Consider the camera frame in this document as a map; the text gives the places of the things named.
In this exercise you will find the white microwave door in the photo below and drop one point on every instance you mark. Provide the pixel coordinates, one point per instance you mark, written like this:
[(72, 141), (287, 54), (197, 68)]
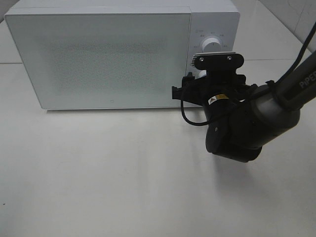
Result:
[(103, 61)]

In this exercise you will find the white microwave oven body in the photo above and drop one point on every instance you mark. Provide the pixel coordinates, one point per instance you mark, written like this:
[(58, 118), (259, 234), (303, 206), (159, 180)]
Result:
[(218, 18)]

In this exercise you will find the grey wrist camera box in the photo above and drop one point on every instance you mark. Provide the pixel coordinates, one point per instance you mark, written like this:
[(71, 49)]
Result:
[(195, 56)]

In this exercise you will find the white dial knob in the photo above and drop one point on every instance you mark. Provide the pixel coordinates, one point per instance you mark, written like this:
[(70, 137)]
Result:
[(211, 44), (202, 74)]

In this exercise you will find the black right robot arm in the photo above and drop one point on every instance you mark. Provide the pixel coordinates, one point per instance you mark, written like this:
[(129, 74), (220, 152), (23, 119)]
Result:
[(242, 118)]

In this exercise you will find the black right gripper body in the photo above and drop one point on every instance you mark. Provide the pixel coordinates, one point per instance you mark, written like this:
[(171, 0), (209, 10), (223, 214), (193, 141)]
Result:
[(222, 78)]

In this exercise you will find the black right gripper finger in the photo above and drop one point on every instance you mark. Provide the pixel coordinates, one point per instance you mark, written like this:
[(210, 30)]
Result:
[(187, 91)]

